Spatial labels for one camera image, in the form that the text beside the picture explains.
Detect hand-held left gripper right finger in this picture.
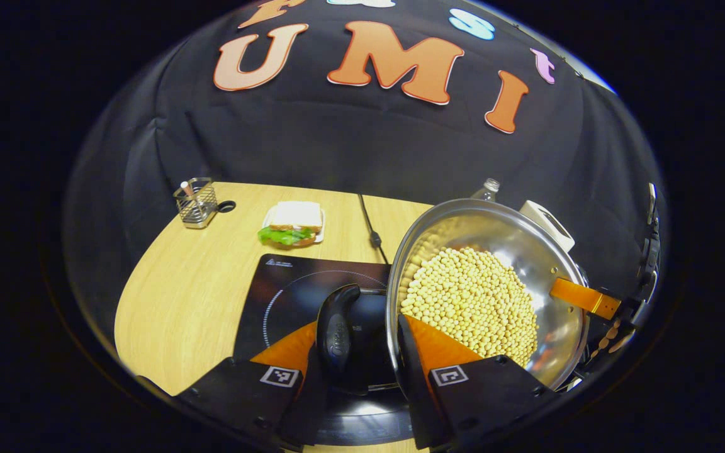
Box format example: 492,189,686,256
396,313,561,450

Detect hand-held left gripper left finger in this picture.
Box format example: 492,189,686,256
177,321,332,452

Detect steel pot with black handle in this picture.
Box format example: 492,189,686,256
315,198,592,396

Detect black induction cooktop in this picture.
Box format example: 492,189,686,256
232,254,413,447

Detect white boxy appliance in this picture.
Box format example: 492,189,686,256
520,200,576,254

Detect pile of soybeans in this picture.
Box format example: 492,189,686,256
399,247,539,369

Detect clear plastic bottle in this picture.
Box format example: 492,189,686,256
471,178,502,202

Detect sandwich with lettuce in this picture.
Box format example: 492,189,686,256
258,201,324,247

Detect black backdrop cloth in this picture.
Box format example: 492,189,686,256
64,0,668,303

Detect metal wire mesh basket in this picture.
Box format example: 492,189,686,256
172,177,219,230

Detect black power cable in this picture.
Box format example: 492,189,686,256
357,194,390,265

